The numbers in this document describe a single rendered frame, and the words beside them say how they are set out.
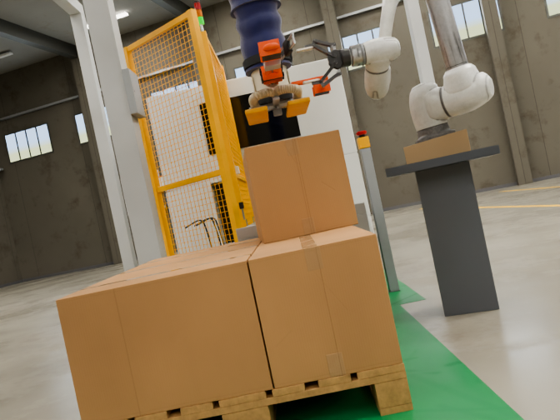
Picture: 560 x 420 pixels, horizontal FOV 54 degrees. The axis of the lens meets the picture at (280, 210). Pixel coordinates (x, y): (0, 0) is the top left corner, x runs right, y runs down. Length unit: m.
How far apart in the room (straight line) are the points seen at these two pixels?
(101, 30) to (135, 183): 1.03
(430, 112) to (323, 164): 0.70
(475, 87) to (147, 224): 2.19
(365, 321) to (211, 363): 0.48
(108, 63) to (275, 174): 1.94
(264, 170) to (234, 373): 0.88
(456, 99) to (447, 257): 0.74
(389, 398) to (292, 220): 0.84
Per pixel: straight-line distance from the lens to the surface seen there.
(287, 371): 1.72
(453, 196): 2.69
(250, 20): 2.59
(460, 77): 2.69
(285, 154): 2.25
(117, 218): 6.01
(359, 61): 2.36
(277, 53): 1.98
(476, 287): 2.75
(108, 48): 3.91
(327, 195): 2.26
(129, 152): 3.75
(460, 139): 2.69
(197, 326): 1.71
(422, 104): 2.75
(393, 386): 1.76
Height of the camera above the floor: 0.69
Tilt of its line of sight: level
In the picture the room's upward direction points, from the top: 12 degrees counter-clockwise
